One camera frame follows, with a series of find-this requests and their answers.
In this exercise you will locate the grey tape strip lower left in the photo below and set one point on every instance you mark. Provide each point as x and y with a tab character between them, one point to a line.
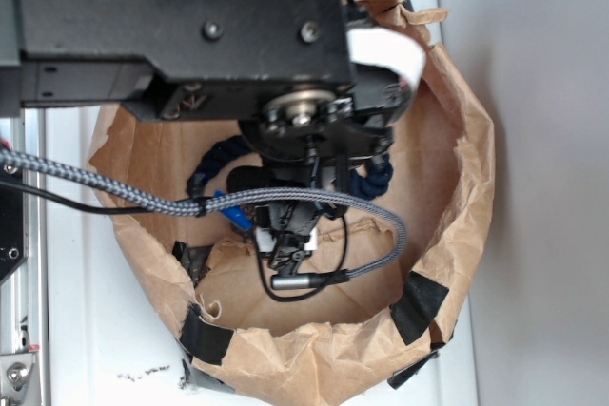
196	377

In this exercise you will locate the black tape strip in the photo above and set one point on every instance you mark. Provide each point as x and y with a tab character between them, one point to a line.
418	305
205	341
399	379

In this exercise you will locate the black tape strip left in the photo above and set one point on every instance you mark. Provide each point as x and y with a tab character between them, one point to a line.
205	341

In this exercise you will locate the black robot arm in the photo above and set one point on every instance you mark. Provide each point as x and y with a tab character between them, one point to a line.
314	85

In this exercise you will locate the white label tag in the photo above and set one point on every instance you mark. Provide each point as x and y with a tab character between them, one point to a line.
389	49

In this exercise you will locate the black tape strip lower right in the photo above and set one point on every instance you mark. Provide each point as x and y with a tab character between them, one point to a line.
399	379

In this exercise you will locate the brown paper bag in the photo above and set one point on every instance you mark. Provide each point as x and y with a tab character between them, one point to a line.
330	348

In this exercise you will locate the aluminium frame rail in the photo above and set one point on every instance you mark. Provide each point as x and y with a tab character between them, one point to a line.
24	292

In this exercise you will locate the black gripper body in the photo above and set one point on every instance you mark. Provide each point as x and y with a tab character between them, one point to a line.
284	232

